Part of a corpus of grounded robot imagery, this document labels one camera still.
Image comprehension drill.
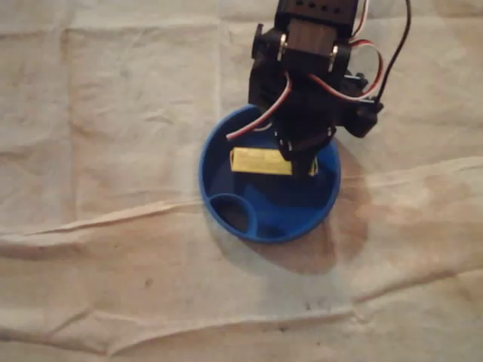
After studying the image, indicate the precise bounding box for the yellow rectangular block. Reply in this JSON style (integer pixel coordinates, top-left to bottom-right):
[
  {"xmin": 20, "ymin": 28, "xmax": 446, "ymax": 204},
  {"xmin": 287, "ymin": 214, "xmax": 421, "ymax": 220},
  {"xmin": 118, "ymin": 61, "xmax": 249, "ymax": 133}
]
[{"xmin": 229, "ymin": 146, "xmax": 318, "ymax": 177}]

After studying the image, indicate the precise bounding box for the blue round plastic bowl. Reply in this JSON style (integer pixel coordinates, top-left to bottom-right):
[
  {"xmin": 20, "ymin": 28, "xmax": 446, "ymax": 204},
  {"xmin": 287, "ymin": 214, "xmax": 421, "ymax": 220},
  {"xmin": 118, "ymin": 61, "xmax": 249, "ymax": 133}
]
[{"xmin": 198, "ymin": 105, "xmax": 343, "ymax": 245}]

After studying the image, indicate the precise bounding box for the white creased tablecloth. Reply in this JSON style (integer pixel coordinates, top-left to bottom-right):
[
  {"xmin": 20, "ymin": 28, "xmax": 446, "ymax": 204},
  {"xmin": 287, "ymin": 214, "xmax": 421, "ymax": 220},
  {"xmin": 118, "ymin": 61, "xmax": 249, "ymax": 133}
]
[{"xmin": 0, "ymin": 0, "xmax": 483, "ymax": 362}]

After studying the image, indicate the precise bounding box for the looped white red servo cable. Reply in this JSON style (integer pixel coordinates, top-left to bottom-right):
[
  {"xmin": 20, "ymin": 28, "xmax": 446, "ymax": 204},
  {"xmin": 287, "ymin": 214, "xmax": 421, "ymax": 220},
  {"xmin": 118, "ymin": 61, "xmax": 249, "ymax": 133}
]
[{"xmin": 307, "ymin": 11, "xmax": 386, "ymax": 106}]

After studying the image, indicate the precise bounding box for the thin black cable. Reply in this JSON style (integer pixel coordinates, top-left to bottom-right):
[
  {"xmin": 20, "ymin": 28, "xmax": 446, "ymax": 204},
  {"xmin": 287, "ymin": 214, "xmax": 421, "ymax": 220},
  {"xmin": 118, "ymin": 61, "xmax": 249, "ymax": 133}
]
[{"xmin": 376, "ymin": 0, "xmax": 413, "ymax": 111}]

